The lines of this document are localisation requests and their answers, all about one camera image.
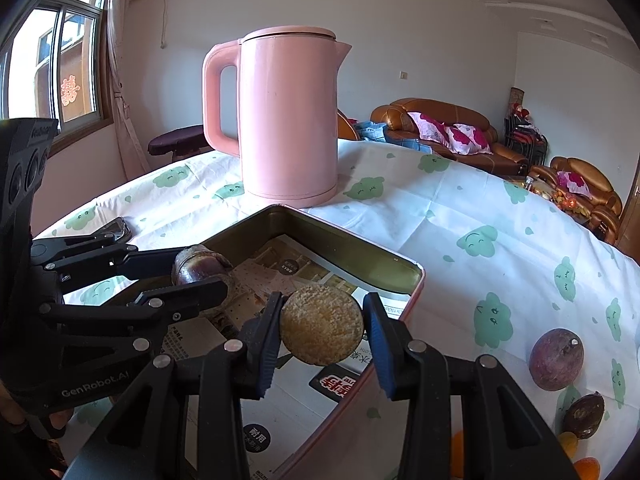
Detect short brown leather sofa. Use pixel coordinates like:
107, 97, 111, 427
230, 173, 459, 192
530, 156, 623, 246

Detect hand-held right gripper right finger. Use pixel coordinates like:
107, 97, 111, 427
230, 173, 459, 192
362, 291, 581, 480

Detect dark brown shrivelled fruit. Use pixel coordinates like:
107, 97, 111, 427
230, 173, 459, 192
564, 392, 606, 440

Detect pink floral pillow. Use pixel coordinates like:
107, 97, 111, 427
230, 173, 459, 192
407, 111, 453, 143
445, 122, 493, 155

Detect stacked dark chairs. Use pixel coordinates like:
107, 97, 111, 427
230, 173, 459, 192
502, 102, 550, 163

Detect purple beet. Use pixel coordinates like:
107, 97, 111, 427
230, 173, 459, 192
529, 328, 585, 391

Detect small yellow loquat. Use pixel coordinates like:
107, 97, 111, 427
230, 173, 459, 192
557, 431, 581, 458

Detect printed paper leaflet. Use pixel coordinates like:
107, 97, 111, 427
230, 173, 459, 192
165, 234, 411, 480

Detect wooden frame window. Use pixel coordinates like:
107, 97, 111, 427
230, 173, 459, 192
0, 0, 113, 136

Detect pink floral cushion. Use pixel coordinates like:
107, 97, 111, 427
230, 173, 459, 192
556, 170, 587, 195

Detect person's left hand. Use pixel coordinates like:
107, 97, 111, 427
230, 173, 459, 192
0, 384, 77, 441

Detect black glossy phone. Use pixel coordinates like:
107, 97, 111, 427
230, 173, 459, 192
102, 217, 133, 245

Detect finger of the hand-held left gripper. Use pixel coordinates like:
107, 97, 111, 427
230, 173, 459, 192
31, 232, 187, 289
41, 278, 231, 352

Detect pink electric kettle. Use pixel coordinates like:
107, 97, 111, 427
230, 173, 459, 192
202, 26, 352, 209

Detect brown leather armchair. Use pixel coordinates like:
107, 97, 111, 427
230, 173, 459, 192
337, 109, 362, 142

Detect long brown leather sofa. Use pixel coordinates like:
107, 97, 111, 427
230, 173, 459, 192
370, 98, 531, 177

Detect glossy purple plum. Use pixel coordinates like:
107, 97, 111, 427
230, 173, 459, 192
171, 244, 235, 288

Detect dark purple stool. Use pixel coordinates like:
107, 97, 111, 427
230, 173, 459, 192
148, 125, 211, 163

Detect white wall cable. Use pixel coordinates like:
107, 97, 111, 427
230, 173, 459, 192
131, 0, 171, 51

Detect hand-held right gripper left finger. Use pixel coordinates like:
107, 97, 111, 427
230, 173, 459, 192
65, 291, 286, 480

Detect blue cloth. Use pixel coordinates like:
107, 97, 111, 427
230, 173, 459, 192
350, 119, 433, 153

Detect cluttered coffee table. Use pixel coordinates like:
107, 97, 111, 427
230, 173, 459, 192
505, 175, 596, 226

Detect pink metal tin box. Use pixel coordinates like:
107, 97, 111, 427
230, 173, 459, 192
165, 204, 427, 480

